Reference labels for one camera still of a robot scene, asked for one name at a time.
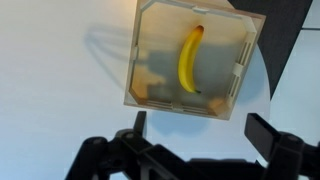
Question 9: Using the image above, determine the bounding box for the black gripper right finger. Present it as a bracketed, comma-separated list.
[244, 112, 320, 180]

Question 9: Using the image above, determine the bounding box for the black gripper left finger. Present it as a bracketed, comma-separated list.
[64, 110, 201, 180]

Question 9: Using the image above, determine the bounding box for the square wooden slotted tray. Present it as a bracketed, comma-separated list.
[123, 0, 267, 121]

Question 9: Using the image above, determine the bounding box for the yellow banana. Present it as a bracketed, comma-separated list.
[177, 25, 206, 95]

